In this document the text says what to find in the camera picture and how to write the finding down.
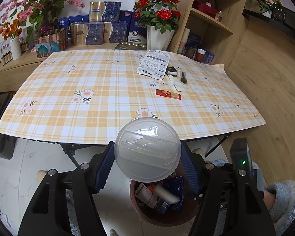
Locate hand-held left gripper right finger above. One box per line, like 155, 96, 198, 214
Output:
181, 143, 277, 236

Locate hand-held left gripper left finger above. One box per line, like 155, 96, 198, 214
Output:
17, 141, 115, 236

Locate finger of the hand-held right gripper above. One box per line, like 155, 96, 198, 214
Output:
185, 188, 204, 202

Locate brown trash bin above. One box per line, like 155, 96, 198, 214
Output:
129, 170, 205, 227

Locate round translucent plastic lid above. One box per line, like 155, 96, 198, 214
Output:
114, 117, 182, 183

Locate white brown carton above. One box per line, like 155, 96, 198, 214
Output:
135, 183, 158, 208

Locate red long packet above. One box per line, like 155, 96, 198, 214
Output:
156, 89, 182, 101

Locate white plastic spoon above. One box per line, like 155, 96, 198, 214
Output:
167, 75, 182, 93

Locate white printed package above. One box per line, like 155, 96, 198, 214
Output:
137, 49, 171, 80

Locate person's right forearm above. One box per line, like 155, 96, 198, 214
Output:
263, 179, 295, 236

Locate yellow checked tablecloth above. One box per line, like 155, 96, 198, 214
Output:
0, 48, 267, 145

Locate blue pink small box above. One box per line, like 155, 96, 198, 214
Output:
203, 50, 216, 65

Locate red paper cup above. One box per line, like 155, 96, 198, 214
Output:
195, 48, 206, 63

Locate black storage case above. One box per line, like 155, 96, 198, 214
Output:
0, 92, 18, 161

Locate dark blue starry box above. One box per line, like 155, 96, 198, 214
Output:
185, 33, 202, 49

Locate stack of pastel paper cups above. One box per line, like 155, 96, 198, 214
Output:
178, 28, 191, 55

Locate gold blister tray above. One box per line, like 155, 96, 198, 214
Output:
115, 42, 148, 51

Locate red roses in white pot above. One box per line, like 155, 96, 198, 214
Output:
133, 0, 182, 52

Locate low wooden sideboard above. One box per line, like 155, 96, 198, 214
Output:
0, 43, 119, 93

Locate blue gold gift box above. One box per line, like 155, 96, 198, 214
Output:
71, 23, 105, 45
89, 1, 122, 22
104, 22, 128, 44

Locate black counter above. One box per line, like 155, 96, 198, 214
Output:
243, 4, 295, 45

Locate blue white carton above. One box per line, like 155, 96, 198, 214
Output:
126, 17, 149, 45

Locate copper corrugated planter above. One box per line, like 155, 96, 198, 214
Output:
34, 28, 69, 59

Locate row of small brown bottles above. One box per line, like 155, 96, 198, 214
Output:
0, 42, 29, 65

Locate red basket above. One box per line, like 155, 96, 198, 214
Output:
192, 0, 218, 19

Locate dark blue tall box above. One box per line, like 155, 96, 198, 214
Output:
119, 10, 136, 42

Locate orange flowers in white vase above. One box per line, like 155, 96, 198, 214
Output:
0, 21, 24, 61

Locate long blue box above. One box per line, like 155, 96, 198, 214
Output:
58, 15, 90, 34

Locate pale roses in glass vase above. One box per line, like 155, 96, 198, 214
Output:
255, 0, 284, 19

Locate wooden shelf unit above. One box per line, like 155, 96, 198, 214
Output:
167, 0, 246, 66

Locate pink blossom plant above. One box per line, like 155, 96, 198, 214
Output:
0, 0, 85, 38

